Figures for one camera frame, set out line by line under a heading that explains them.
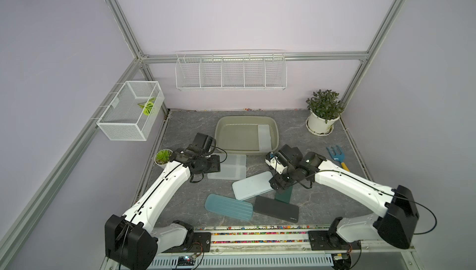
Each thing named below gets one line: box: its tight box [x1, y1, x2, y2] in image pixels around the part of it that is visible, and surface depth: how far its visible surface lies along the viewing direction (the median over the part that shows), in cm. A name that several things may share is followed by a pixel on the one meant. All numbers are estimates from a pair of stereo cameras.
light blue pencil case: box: [231, 170, 274, 201], surface depth 88 cm
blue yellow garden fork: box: [326, 144, 350, 173], surface depth 101 cm
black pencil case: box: [254, 195, 300, 224], surface depth 83 cm
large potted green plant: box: [304, 89, 345, 137], surface depth 101 cm
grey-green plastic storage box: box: [214, 115, 280, 155], surface depth 110 cm
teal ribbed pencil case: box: [204, 193, 254, 221], surface depth 84 cm
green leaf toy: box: [137, 97, 157, 116], surface depth 83 cm
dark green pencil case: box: [275, 185, 294, 204], surface depth 86 cm
